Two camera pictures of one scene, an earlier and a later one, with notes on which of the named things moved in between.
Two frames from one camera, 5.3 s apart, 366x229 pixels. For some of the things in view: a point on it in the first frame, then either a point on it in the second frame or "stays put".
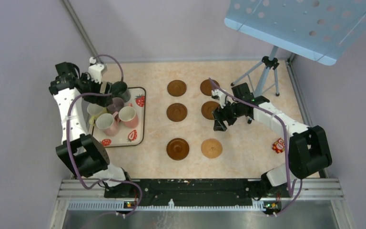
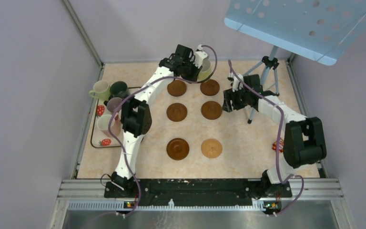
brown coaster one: (176, 88) stays put
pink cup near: (108, 123) stays put
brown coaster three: (177, 112) stays put
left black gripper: (103, 100) → (196, 70)
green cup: (95, 110) → (207, 70)
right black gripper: (220, 116) → (228, 95)
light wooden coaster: (211, 148) stays put
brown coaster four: (207, 109) stays put
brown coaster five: (177, 149) stays put
